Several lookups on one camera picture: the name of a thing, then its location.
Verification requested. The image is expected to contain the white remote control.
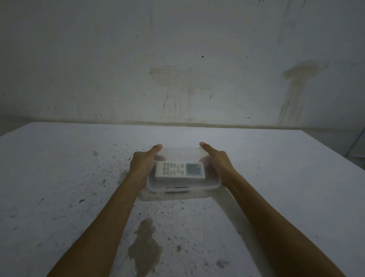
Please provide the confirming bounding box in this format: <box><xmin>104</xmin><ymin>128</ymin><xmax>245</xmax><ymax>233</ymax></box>
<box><xmin>155</xmin><ymin>161</ymin><xmax>206</xmax><ymax>180</ymax></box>

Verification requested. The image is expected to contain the person's left forearm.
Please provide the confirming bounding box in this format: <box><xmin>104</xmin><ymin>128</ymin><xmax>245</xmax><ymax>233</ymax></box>
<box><xmin>46</xmin><ymin>173</ymin><xmax>146</xmax><ymax>277</ymax></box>

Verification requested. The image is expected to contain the person's right forearm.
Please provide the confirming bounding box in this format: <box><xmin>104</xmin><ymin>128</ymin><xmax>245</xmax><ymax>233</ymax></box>
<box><xmin>222</xmin><ymin>171</ymin><xmax>347</xmax><ymax>277</ymax></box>

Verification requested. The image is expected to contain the clear plastic container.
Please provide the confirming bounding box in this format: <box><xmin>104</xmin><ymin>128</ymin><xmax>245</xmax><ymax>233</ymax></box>
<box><xmin>146</xmin><ymin>146</ymin><xmax>222</xmax><ymax>193</ymax></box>

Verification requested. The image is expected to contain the person's right hand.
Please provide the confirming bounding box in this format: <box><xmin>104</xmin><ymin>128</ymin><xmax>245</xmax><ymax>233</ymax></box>
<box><xmin>199</xmin><ymin>142</ymin><xmax>236</xmax><ymax>186</ymax></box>

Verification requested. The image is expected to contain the person's left hand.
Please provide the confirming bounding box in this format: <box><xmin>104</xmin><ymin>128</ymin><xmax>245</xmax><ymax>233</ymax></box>
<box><xmin>128</xmin><ymin>144</ymin><xmax>166</xmax><ymax>186</ymax></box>

